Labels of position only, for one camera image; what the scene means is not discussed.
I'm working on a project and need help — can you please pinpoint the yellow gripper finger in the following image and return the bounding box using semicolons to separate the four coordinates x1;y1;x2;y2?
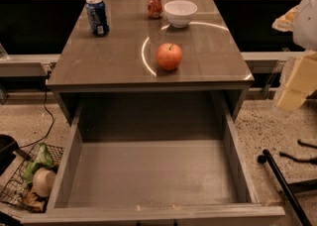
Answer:
277;52;317;112

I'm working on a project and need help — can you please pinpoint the red apple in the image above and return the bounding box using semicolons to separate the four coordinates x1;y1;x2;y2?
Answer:
156;43;182;71

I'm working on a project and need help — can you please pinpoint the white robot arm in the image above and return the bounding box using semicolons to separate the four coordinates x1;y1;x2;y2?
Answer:
272;0;317;112

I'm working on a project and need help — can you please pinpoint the grey cabinet with top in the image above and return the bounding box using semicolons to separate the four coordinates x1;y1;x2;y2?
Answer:
48;0;254;120

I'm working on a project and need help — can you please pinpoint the open grey top drawer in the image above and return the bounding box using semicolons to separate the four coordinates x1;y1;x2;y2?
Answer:
23;91;284;226

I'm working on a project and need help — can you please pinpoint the black metal rod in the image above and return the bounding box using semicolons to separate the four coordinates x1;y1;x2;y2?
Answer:
258;150;316;226

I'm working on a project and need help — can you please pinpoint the white bowl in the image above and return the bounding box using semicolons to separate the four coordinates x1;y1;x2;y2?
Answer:
164;0;198;28

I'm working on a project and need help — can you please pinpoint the orange soda can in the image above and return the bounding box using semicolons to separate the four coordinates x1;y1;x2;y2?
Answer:
147;0;162;19

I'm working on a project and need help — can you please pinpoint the blue soda can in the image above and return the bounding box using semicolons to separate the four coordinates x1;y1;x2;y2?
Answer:
85;0;110;36

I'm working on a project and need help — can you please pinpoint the green chip bag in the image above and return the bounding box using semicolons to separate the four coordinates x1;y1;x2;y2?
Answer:
23;143;54;184

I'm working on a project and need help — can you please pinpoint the beige cup in basket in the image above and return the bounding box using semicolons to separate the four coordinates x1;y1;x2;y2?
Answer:
33;168;56;197

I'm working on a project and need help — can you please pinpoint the black object at left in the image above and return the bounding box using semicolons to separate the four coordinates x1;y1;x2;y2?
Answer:
0;134;19;175

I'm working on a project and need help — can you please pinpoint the black power cable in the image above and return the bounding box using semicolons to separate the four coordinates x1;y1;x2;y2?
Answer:
18;70;55;150

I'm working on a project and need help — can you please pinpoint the black wire basket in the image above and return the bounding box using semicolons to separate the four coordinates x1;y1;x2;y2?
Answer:
0;144;49;213

